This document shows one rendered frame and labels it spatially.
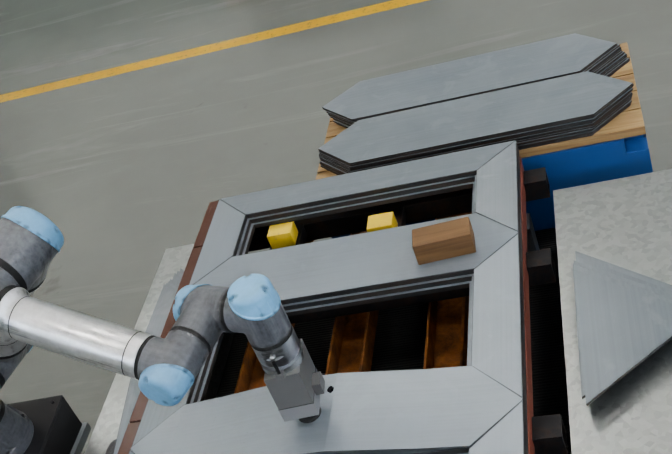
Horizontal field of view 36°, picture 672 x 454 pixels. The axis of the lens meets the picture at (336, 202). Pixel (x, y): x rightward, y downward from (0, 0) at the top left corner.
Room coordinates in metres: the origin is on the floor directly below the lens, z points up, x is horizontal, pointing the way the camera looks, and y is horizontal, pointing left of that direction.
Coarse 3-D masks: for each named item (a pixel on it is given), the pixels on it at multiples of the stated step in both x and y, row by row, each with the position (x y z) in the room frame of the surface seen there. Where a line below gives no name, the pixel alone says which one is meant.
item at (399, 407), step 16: (384, 384) 1.35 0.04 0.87; (400, 384) 1.34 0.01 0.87; (416, 384) 1.32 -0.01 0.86; (384, 400) 1.31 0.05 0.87; (400, 400) 1.30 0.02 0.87; (416, 400) 1.29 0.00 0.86; (384, 416) 1.27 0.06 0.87; (400, 416) 1.26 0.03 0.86; (416, 416) 1.25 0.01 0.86; (384, 432) 1.24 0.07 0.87; (400, 432) 1.23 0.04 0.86; (416, 432) 1.22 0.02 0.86; (384, 448) 1.21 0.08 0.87; (400, 448) 1.20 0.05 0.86; (416, 448) 1.19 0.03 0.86
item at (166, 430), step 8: (176, 416) 1.49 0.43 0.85; (160, 424) 1.49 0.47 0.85; (168, 424) 1.48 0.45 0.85; (176, 424) 1.47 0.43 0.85; (152, 432) 1.48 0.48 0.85; (160, 432) 1.47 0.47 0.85; (168, 432) 1.46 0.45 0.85; (152, 440) 1.46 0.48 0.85; (160, 440) 1.45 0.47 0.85; (168, 440) 1.44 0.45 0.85; (144, 448) 1.45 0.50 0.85; (152, 448) 1.44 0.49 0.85; (160, 448) 1.43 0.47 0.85; (168, 448) 1.42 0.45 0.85
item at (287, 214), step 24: (384, 192) 1.97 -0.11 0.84; (408, 192) 1.94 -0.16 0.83; (432, 192) 1.91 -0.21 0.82; (264, 216) 2.06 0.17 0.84; (288, 216) 2.04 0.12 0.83; (312, 216) 2.01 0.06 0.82; (240, 240) 2.00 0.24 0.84; (360, 288) 1.66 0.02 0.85; (384, 288) 1.64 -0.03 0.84; (408, 288) 1.62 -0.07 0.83; (432, 288) 1.60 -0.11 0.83; (456, 288) 1.58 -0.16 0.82; (288, 312) 1.70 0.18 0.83; (312, 312) 1.68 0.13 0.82; (168, 408) 1.53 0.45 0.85; (144, 432) 1.49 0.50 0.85
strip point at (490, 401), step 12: (480, 372) 1.30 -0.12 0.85; (480, 384) 1.28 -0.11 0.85; (492, 384) 1.27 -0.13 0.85; (480, 396) 1.25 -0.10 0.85; (492, 396) 1.24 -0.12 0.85; (504, 396) 1.23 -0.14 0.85; (516, 396) 1.22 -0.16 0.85; (480, 408) 1.22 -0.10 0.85; (492, 408) 1.22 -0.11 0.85; (504, 408) 1.21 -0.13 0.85; (480, 420) 1.20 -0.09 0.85; (492, 420) 1.19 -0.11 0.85; (480, 432) 1.18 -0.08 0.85; (468, 444) 1.16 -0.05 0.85
